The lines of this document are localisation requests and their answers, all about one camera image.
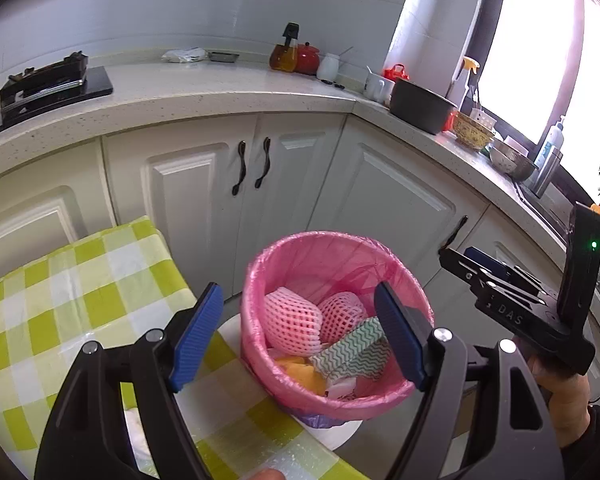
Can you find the dark grey cooking pot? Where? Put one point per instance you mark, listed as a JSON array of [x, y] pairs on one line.
[[420, 107]]

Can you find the white cabinet door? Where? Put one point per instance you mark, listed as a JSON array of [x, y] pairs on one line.
[[180, 195], [525, 255], [35, 210], [300, 170], [395, 195]]

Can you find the crumpled white tissue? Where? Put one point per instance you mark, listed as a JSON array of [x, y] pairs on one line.
[[137, 435]]

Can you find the kitchen window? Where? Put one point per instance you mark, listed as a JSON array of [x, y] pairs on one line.
[[540, 35]]

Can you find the pink foam fruit net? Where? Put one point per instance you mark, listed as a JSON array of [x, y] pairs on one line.
[[292, 320], [342, 312]]

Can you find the person's left hand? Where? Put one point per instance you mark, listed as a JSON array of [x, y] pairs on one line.
[[269, 475]]

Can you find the green wavy striped cloth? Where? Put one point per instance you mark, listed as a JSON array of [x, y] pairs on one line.
[[352, 352]]

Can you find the steel cylinder cup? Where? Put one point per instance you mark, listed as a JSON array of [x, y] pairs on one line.
[[547, 175]]

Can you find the white perforated utensil holder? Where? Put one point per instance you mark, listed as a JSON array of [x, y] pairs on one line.
[[484, 119]]

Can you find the glass oil bottle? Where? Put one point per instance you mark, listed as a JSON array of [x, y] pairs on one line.
[[284, 55]]

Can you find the person's right forearm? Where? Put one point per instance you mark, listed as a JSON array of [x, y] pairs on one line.
[[592, 435]]

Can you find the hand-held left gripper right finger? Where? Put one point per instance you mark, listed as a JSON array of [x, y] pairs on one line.
[[400, 337]]

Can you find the red plastic bag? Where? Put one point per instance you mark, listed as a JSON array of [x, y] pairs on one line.
[[449, 121]]

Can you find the white mug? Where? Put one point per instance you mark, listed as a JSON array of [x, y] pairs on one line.
[[376, 86]]

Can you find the green checked tablecloth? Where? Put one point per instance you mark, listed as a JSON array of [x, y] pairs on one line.
[[80, 320]]

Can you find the red ceramic jar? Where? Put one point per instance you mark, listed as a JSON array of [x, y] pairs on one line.
[[308, 59]]

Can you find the person's right hand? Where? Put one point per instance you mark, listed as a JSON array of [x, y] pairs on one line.
[[565, 400]]

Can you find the black gas stove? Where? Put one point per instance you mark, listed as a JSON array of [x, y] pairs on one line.
[[55, 85]]

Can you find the white pump bottle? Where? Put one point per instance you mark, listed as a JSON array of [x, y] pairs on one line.
[[552, 142]]

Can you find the white spray bottle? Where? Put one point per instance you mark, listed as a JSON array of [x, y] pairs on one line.
[[467, 80]]

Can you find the white plastic bag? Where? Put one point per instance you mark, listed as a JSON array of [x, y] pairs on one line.
[[184, 55]]

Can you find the grey metal bowl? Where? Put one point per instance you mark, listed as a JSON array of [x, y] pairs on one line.
[[512, 162]]

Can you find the yellow patterned bowl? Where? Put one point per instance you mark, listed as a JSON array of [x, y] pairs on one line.
[[472, 135]]

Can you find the yellow sponge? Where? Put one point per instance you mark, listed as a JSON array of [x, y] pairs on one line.
[[286, 364], [311, 381]]

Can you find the small metal tray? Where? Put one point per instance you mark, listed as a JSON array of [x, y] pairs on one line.
[[223, 56]]

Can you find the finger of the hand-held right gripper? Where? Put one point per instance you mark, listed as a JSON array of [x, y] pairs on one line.
[[487, 261], [455, 264]]

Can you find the pink-lined trash bin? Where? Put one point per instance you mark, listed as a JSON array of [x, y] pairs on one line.
[[310, 260]]

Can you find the white jar with spoon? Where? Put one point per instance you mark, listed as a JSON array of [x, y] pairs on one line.
[[327, 67]]

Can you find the purple plastic bag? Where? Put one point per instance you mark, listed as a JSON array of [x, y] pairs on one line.
[[330, 420]]

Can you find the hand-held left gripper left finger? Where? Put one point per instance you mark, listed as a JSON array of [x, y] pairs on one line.
[[197, 335]]

